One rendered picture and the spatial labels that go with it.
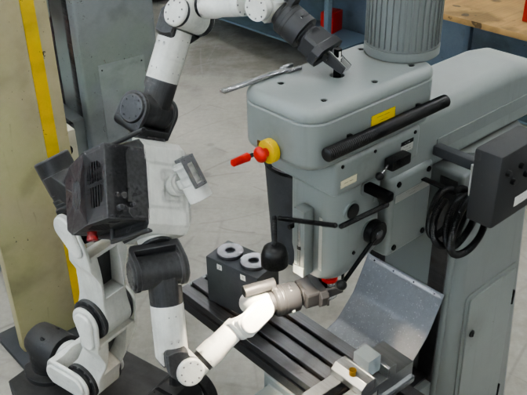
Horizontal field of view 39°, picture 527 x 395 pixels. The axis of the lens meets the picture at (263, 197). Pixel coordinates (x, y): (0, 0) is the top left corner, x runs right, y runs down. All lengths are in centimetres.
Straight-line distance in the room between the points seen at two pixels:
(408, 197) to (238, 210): 290
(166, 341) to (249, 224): 280
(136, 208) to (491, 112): 109
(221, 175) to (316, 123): 365
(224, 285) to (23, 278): 144
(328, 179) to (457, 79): 60
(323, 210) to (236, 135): 397
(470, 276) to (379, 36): 88
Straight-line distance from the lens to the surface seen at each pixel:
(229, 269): 250
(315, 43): 185
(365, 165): 190
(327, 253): 203
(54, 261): 380
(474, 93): 224
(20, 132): 344
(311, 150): 173
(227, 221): 482
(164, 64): 207
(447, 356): 264
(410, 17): 195
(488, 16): 594
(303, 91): 180
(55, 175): 229
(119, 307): 249
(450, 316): 253
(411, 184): 211
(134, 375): 295
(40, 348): 291
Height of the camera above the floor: 258
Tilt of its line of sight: 31 degrees down
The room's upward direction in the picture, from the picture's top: 1 degrees counter-clockwise
